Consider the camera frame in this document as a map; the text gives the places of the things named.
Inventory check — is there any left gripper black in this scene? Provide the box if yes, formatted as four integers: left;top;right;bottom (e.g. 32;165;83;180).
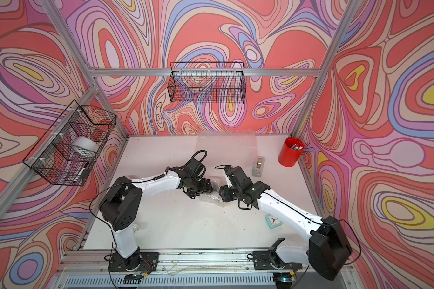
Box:
188;177;215;198

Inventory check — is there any black marker in basket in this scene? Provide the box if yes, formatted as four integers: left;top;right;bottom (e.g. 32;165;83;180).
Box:
75;167;90;181

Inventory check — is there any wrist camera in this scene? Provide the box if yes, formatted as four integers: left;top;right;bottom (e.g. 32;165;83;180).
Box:
224;166;251;189
184;158;206;179

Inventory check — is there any flat bubble wrap sheet stack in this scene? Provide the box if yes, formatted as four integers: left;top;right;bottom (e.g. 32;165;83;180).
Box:
195;131;258;170

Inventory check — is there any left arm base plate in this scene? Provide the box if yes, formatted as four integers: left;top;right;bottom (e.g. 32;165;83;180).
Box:
104;252;159;273

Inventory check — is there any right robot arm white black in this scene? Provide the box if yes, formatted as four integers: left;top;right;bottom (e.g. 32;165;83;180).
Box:
219;181;352;281

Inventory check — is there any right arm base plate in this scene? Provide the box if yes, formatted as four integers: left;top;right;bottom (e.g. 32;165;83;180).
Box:
247;250;303;272

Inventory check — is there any black wire basket left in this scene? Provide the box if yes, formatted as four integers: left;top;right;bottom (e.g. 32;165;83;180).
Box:
22;101;117;187

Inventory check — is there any bubble wrap sheet around mug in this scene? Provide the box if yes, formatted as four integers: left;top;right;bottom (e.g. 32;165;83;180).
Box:
198;177;226;207

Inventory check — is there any black wire basket back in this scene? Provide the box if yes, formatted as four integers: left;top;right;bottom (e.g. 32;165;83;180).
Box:
167;61;247;104

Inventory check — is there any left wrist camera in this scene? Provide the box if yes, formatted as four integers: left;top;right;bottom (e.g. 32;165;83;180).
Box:
184;158;206;179

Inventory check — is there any black wire basket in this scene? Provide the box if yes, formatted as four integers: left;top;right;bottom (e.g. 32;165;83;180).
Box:
22;101;117;187
167;61;247;104

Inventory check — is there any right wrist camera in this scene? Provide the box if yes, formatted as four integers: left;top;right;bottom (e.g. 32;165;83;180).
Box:
224;166;251;189

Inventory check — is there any small green alarm clock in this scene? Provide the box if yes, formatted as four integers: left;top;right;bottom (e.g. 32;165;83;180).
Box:
265;214;283;230

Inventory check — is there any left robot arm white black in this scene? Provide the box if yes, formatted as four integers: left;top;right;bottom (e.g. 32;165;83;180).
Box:
99;167;212;272

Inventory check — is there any red pen holder cup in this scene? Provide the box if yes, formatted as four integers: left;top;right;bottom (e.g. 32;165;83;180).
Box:
278;137;305;167

